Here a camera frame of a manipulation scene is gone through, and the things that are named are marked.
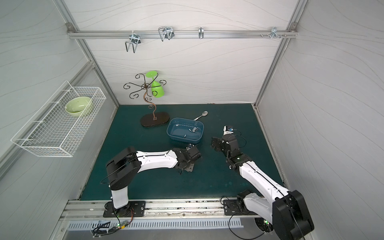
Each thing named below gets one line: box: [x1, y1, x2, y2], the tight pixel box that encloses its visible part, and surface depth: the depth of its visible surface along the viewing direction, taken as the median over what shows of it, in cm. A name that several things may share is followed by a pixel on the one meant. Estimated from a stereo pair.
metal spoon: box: [193, 110, 209, 121], surface depth 117 cm
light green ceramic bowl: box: [65, 96, 92, 117], surface depth 73 cm
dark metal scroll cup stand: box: [123, 73, 170, 128], surface depth 95 cm
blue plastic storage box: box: [166, 117, 205, 144], surface depth 106 cm
